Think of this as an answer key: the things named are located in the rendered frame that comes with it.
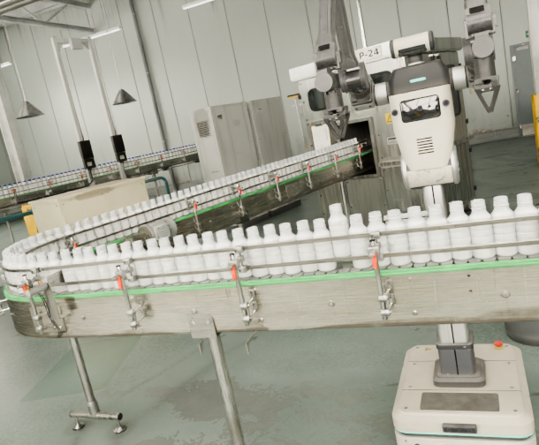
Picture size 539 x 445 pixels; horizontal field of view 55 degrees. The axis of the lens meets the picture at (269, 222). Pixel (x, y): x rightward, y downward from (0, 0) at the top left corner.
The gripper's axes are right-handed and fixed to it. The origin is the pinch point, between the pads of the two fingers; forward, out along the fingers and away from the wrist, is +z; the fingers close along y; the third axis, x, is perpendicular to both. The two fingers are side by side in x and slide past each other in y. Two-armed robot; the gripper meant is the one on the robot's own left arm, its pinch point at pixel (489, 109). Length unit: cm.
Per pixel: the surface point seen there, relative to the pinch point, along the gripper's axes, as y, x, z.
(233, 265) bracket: -27, 80, 32
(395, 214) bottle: -16.7, 29.1, 24.4
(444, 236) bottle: -17.3, 16.2, 32.2
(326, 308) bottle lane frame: -20, 54, 51
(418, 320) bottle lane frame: -20, 27, 56
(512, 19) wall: 1184, -100, -134
